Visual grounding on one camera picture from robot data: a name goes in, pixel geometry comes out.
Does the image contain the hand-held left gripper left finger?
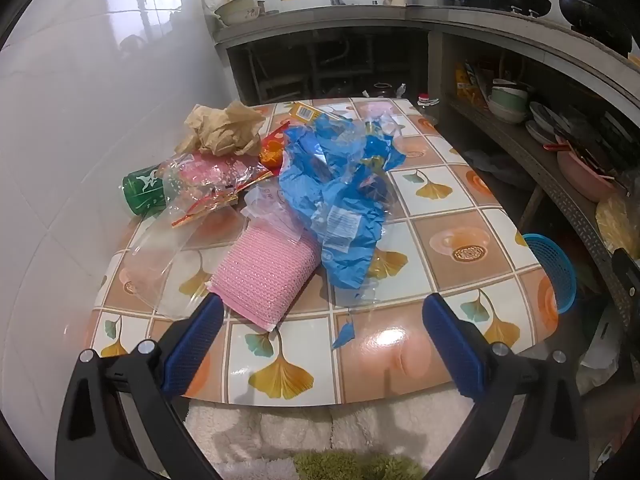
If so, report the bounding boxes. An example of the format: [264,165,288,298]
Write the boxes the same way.
[56,292,226,480]

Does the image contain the white fluffy rug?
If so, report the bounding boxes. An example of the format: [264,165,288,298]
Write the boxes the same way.
[182,400,476,480]

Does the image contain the grey concrete kitchen counter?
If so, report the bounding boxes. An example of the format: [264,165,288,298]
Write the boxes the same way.
[212,4,640,341]

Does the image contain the green fluffy rug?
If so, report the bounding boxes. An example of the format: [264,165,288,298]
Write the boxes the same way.
[292,450,426,480]

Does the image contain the clear plastic food container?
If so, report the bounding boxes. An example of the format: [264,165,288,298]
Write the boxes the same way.
[120,210,236,318]

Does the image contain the yellow cardboard box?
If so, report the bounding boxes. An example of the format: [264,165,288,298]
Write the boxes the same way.
[291,101,321,123]

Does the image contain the yellow packet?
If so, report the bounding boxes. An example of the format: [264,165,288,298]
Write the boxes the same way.
[454,62,481,103]

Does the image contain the red capped bottle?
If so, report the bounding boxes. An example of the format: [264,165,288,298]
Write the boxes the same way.
[416,93,440,126]

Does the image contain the red snack packet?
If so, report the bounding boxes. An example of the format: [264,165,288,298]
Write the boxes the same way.
[258,120,296,171]

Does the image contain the black cooking pot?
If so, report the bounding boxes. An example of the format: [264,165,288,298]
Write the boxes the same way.
[552,0,633,56]

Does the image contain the green plastic bottle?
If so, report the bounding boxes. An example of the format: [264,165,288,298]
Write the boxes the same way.
[122,157,173,218]

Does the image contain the pink plastic basin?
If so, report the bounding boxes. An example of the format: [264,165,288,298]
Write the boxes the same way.
[556,135,618,203]

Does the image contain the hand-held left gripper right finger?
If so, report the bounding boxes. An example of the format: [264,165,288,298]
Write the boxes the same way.
[421,292,591,480]

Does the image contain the clear plastic wrapper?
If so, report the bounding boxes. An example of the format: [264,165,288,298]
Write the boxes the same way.
[242,180,301,241]

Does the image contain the blue plastic basket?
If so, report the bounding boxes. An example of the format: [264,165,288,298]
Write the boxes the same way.
[521,233,578,315]

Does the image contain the stack of green bowls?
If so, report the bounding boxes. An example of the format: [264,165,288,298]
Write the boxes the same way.
[487,85,531,125]

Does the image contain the pink scrubbing cloth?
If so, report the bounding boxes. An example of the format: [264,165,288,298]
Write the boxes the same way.
[206,227,321,333]

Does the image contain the pink printed clear bag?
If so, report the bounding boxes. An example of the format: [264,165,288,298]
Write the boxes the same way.
[161,152,273,228]

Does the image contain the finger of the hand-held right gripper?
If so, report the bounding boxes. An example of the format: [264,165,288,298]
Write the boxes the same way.
[612,247,640,306]

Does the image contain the stacked pale basins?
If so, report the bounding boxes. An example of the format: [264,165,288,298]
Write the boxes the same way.
[214,0,261,26]

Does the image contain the small blue plastic scrap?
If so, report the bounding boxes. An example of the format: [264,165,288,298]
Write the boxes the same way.
[331,317,357,350]

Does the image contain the stack of plates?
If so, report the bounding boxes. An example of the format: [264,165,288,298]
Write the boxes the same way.
[525,101,566,146]

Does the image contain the crumpled brown paper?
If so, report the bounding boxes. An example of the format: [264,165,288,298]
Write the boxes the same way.
[174,100,267,157]

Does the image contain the blue plastic bag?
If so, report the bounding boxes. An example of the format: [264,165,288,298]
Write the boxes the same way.
[277,110,408,291]

